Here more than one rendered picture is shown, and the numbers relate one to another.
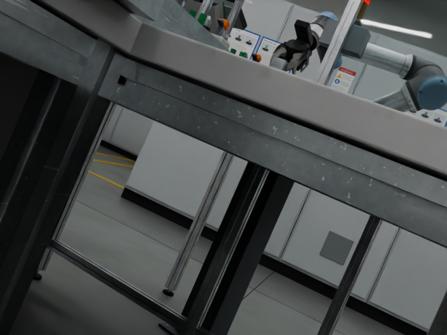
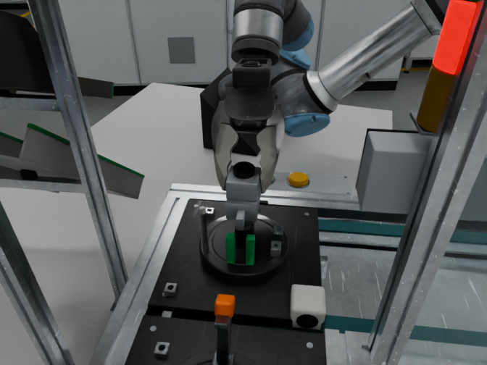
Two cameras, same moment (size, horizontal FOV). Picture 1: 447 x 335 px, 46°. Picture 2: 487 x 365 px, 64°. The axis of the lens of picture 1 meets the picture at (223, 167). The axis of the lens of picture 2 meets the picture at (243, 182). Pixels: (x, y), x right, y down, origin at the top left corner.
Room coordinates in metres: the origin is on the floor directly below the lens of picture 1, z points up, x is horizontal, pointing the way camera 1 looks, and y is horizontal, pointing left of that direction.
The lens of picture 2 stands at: (1.22, 0.09, 1.41)
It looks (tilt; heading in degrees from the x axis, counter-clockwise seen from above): 35 degrees down; 343
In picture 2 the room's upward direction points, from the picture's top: straight up
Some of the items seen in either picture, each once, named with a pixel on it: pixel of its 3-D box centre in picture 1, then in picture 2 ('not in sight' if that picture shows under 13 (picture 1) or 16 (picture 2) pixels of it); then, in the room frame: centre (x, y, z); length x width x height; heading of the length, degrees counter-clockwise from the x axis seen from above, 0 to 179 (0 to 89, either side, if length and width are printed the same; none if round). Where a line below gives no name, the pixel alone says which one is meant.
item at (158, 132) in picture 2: not in sight; (232, 143); (2.19, -0.17, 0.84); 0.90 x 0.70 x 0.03; 56
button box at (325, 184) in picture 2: not in sight; (296, 193); (1.81, -0.20, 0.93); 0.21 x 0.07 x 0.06; 66
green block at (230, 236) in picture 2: not in sight; (230, 248); (1.61, 0.00, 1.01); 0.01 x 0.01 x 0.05; 66
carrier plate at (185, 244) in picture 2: not in sight; (243, 253); (1.64, -0.03, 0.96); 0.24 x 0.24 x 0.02; 66
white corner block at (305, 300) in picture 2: not in sight; (306, 307); (1.52, -0.08, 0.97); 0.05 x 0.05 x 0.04; 66
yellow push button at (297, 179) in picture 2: not in sight; (298, 180); (1.81, -0.20, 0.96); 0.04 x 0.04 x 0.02
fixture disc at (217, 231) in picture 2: not in sight; (243, 245); (1.64, -0.03, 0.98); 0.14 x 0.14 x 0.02
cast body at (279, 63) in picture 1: (277, 67); (243, 191); (1.64, -0.03, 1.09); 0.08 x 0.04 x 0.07; 156
